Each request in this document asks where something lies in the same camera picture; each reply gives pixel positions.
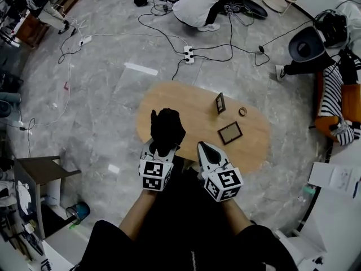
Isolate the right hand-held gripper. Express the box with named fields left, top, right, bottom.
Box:
left=197, top=142, right=244, bottom=203

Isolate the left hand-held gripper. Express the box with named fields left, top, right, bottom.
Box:
left=138, top=139, right=181, bottom=192

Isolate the person's right forearm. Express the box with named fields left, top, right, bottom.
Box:
left=221, top=199, right=254, bottom=231

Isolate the person's left forearm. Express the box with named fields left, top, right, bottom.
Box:
left=118, top=189, right=159, bottom=241

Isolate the oval wooden table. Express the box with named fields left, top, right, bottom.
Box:
left=135, top=80, right=271, bottom=174

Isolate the person's black clothing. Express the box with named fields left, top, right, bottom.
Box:
left=70, top=156, right=300, bottom=271

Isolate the white square power strip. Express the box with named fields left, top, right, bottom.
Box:
left=183, top=46, right=195, bottom=65

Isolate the blue waste bin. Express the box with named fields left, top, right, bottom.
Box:
left=65, top=202, right=91, bottom=225

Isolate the white open booklet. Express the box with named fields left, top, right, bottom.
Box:
left=307, top=161, right=361, bottom=193

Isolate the black white striped blanket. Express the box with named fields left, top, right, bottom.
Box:
left=320, top=63, right=346, bottom=121

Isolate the small striped cloth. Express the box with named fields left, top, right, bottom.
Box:
left=329, top=117, right=361, bottom=146

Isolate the white worktable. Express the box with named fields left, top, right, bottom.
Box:
left=276, top=139, right=361, bottom=271

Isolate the white rounded device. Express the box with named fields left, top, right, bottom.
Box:
left=16, top=181, right=32, bottom=216

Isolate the orange sofa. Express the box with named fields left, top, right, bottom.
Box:
left=314, top=72, right=361, bottom=143

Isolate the grey shell device with hole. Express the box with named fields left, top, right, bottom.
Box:
left=288, top=26, right=328, bottom=63

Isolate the black oval tray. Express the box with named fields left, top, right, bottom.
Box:
left=242, top=0, right=268, bottom=19

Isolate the black cushion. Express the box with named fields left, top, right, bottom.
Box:
left=338, top=49, right=360, bottom=86

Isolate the black backpack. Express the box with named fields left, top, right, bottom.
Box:
left=315, top=10, right=349, bottom=49

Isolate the brown flat picture frame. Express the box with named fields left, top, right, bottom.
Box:
left=217, top=121, right=243, bottom=146

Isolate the black standing picture frame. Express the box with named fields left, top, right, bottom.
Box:
left=215, top=92, right=226, bottom=115

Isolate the long white floor cable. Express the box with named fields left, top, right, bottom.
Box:
left=28, top=62, right=73, bottom=128

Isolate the black floor cable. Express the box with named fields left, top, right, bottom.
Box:
left=193, top=43, right=270, bottom=67

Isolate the white power strip cable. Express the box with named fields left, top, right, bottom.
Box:
left=90, top=32, right=189, bottom=49

